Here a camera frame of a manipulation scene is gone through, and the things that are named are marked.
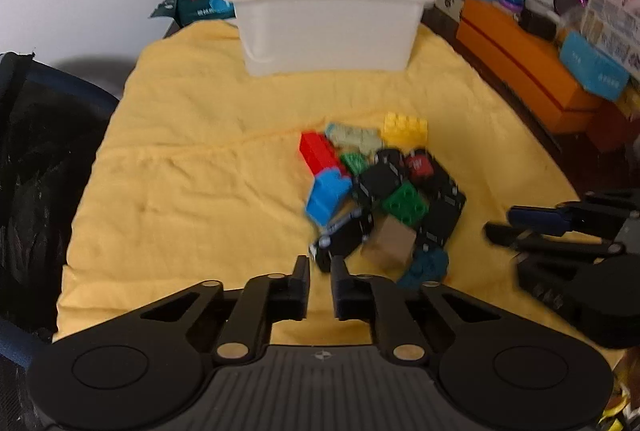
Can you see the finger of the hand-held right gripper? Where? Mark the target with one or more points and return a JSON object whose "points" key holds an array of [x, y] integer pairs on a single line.
{"points": [[545, 243], [542, 217]]}

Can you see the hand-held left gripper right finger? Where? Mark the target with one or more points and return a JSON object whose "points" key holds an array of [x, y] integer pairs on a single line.
{"points": [[339, 281]]}

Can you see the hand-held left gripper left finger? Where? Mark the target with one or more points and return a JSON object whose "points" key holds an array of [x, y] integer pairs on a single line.
{"points": [[300, 278]]}

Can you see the red building block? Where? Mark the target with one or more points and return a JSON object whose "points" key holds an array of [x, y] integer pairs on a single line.
{"points": [[320, 153]]}

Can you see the white plastic bin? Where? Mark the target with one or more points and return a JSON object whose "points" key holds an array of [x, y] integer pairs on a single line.
{"points": [[325, 21]]}

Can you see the black toy car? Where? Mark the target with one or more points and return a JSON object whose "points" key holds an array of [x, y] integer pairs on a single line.
{"points": [[442, 213], [377, 183], [342, 238]]}

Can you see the brown wooden block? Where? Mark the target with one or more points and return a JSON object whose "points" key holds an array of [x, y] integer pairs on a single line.
{"points": [[390, 243]]}

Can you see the blue building block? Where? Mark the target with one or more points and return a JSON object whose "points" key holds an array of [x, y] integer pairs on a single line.
{"points": [[327, 196]]}

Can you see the dark teal building block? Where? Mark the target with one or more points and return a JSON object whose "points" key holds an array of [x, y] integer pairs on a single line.
{"points": [[425, 268]]}

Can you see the green studded building block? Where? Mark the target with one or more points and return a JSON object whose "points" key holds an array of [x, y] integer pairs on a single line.
{"points": [[406, 205]]}

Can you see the yellow packet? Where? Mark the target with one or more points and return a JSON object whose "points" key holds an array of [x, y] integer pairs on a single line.
{"points": [[622, 401]]}

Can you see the dark brown box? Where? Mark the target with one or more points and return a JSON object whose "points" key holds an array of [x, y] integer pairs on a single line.
{"points": [[607, 131]]}

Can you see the red printed cube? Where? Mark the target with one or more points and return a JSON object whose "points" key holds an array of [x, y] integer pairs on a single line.
{"points": [[419, 166]]}

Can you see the pale grey building block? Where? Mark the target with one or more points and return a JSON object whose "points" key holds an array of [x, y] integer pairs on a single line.
{"points": [[352, 137]]}

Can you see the yellow cloth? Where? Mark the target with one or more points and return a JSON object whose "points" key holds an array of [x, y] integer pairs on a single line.
{"points": [[200, 161]]}

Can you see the light blue box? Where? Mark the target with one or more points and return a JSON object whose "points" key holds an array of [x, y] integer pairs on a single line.
{"points": [[592, 68]]}

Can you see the orange box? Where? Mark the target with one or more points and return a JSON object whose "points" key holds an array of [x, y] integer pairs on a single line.
{"points": [[520, 61]]}

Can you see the yellow building block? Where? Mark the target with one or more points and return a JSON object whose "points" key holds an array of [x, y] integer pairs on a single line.
{"points": [[405, 129]]}

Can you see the white printed box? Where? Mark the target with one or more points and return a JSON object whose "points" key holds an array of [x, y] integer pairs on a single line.
{"points": [[612, 26]]}

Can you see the black mesh chair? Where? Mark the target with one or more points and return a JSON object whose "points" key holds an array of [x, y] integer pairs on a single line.
{"points": [[45, 161]]}

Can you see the dark teal packet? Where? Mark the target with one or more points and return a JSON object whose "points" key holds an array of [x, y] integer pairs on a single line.
{"points": [[195, 6]]}

